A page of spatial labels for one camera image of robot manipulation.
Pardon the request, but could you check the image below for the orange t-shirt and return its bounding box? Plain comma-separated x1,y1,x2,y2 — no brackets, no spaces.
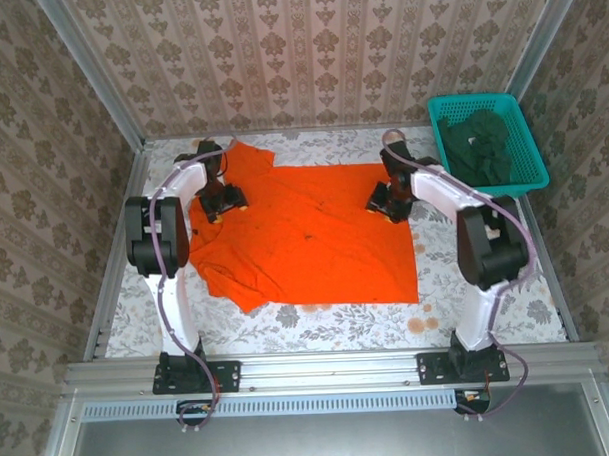
183,135,421,316

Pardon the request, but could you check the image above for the dark green t-shirt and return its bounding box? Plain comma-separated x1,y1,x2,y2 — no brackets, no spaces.
435,108,515,190

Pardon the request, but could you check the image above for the floral tablecloth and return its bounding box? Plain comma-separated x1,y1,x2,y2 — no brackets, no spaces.
96,121,570,360

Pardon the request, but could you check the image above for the teal plastic basket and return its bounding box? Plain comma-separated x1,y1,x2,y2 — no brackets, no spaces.
426,90,552,202

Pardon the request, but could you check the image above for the steel sheet panel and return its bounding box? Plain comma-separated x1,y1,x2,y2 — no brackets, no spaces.
49,380,609,456

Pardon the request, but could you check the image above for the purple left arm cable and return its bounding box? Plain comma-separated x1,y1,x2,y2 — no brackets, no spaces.
145,134,251,435

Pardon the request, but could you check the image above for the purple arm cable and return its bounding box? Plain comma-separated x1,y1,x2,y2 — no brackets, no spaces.
380,123,545,422
145,134,251,435

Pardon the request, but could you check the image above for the aluminium side rail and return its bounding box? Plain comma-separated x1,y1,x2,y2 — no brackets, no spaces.
516,193,581,344
74,142,159,362

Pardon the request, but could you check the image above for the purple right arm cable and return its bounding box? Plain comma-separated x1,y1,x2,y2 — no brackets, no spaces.
380,123,545,422

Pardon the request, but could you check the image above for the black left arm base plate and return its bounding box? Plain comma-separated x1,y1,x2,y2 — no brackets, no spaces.
151,349,242,396

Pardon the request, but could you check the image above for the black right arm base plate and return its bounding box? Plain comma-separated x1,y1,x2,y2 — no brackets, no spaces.
415,330,511,387

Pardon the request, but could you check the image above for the aluminium mounting rail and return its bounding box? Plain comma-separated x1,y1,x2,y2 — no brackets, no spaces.
62,341,604,398

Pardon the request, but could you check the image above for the aluminium frame post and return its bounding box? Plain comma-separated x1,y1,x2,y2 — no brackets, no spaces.
34,0,149,154
503,0,590,101

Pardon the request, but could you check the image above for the grey slotted cable duct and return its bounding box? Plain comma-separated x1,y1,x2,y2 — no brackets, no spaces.
81,385,542,424

